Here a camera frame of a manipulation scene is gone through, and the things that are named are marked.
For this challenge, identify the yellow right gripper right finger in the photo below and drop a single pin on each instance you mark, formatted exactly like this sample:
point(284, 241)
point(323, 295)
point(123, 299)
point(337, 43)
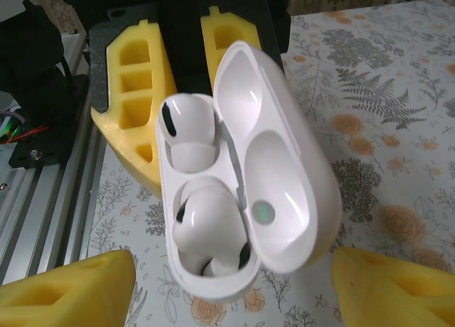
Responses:
point(391, 295)

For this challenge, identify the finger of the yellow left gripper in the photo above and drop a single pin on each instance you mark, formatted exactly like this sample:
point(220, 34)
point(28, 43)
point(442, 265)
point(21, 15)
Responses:
point(113, 89)
point(231, 32)

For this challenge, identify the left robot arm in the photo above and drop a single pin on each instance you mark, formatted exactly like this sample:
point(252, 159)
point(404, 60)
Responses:
point(35, 57)

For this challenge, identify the aluminium extrusion rail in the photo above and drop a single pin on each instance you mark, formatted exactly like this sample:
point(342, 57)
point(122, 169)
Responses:
point(35, 206)

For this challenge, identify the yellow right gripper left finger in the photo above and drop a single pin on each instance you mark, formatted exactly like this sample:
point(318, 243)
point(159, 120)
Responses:
point(71, 291)

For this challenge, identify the floral patterned table cover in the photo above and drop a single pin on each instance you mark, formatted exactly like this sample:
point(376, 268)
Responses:
point(391, 92)

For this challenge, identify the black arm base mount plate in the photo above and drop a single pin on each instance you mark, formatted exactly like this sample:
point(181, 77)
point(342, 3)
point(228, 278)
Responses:
point(60, 145)

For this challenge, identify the earbud charging case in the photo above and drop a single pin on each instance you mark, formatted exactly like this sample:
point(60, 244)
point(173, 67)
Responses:
point(284, 170)

